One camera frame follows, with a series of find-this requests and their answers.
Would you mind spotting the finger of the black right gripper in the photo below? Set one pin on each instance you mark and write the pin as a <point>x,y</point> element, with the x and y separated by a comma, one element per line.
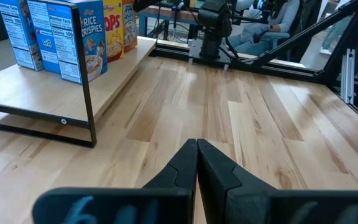
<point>148,3</point>

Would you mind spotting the wooden shelf board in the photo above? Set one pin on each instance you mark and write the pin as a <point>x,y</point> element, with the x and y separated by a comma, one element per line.
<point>42,90</point>

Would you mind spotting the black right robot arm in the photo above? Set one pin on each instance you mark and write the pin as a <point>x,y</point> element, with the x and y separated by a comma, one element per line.
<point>211,31</point>

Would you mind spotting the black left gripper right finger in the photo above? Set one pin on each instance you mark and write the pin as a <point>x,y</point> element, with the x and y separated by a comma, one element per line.
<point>222,180</point>

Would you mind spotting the black metal shelf frame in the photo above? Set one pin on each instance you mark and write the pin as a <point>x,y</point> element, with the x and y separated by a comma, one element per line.
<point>84,77</point>

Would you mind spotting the orange Mini-Wheats cereal box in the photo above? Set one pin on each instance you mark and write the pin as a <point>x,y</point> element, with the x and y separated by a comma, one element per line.
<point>130,25</point>

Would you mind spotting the person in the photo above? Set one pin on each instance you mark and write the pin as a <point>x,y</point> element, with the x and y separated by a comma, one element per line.
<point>334,34</point>
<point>266,28</point>

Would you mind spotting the yellow Corn Pops cereal box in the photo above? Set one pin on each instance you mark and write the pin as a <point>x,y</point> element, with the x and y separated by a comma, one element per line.
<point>113,31</point>

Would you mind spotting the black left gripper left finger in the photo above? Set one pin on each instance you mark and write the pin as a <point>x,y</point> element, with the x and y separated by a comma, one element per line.
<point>179,174</point>

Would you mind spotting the background wooden workbench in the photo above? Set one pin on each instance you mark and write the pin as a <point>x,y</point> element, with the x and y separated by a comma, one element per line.
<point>166,14</point>

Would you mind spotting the blue Rice Krispies cereal box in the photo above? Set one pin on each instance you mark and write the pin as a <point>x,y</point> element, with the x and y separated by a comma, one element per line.
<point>43,37</point>
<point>17,37</point>
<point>92,40</point>

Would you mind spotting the silver aluminium extrusion post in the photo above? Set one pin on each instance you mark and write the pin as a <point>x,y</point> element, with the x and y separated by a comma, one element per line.
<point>348,76</point>

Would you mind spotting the black office chair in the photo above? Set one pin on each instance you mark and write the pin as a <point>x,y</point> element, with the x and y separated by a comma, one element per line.
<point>306,28</point>

